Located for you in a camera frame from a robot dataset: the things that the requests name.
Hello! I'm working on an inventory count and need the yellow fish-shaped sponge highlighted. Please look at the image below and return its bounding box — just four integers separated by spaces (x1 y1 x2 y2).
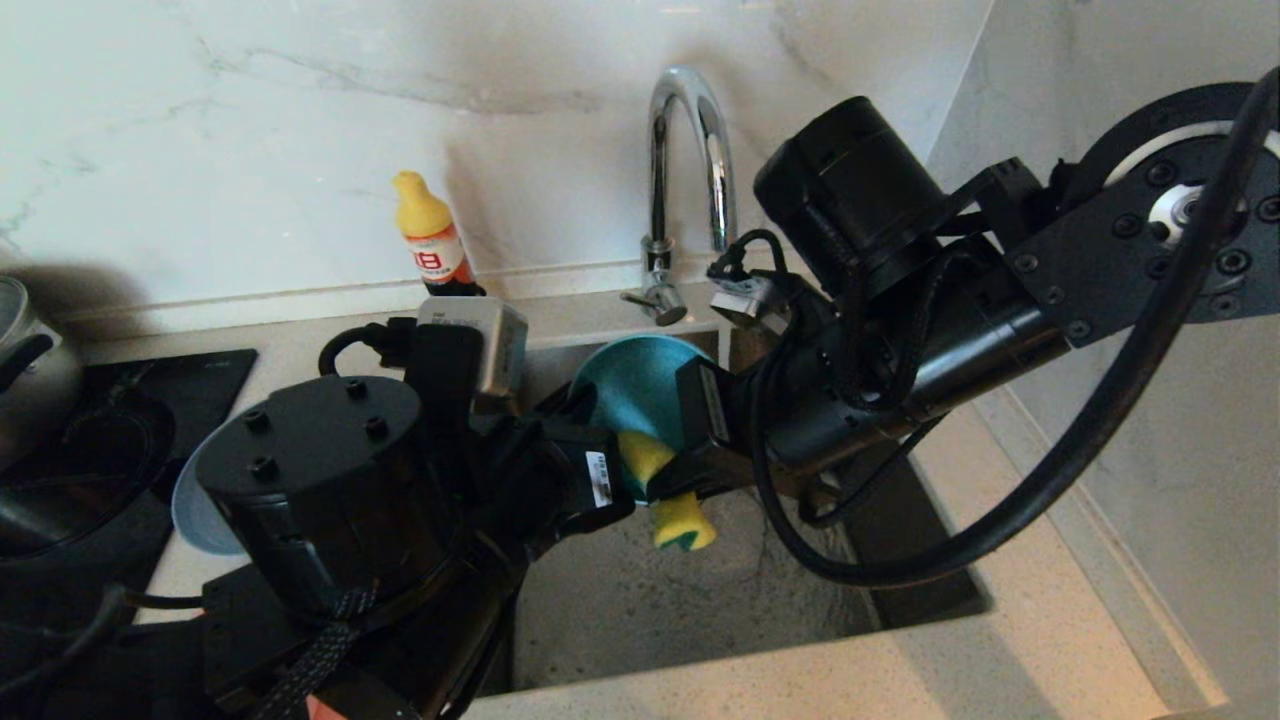
618 430 718 553

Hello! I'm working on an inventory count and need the teal bowl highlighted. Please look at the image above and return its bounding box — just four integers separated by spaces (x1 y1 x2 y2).
568 335 716 501

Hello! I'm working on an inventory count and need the yellow-capped dish soap bottle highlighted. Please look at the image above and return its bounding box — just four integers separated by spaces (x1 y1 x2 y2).
392 170 488 298

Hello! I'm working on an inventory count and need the stainless steel sink basin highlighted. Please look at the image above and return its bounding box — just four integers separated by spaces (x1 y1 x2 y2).
470 320 993 701

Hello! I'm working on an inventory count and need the blue plate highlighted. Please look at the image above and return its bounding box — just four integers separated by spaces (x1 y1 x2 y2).
172 430 246 557

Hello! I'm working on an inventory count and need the black induction cooktop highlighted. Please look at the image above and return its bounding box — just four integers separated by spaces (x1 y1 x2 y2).
0 348 259 621

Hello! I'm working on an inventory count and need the chrome gooseneck faucet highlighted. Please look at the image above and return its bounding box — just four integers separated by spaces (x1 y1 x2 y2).
620 66 739 328

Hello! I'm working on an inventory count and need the black frying pan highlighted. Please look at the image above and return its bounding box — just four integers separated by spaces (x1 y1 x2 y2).
0 400 181 566

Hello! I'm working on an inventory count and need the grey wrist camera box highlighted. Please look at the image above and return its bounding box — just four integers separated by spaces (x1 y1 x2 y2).
708 272 796 338
415 297 529 413

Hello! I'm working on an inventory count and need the black braided cable sleeve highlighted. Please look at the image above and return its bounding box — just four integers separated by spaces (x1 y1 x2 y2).
250 585 381 720

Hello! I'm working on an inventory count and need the steel pot with black handle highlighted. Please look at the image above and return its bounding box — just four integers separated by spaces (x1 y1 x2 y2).
0 277 83 466

